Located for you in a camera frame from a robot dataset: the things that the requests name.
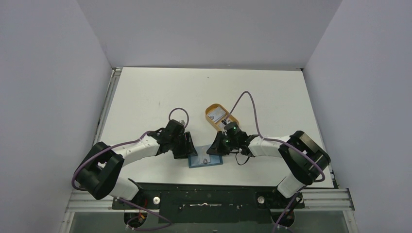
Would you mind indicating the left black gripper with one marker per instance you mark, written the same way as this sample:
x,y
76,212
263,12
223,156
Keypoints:
x,y
187,148

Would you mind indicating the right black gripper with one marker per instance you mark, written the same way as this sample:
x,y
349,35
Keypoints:
x,y
219,143

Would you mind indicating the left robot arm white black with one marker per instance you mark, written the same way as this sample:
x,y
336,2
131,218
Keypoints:
x,y
99,172

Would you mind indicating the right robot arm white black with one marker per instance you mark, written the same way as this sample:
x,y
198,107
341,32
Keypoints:
x,y
305,159

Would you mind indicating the aluminium frame rail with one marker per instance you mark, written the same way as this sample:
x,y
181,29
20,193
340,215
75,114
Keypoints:
x,y
116,72

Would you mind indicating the blue leather card holder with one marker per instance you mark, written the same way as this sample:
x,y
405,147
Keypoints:
x,y
215,159

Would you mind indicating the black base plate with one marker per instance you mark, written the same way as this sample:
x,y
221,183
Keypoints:
x,y
190,203

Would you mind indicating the yellow oval tray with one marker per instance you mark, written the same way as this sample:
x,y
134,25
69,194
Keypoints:
x,y
228,118

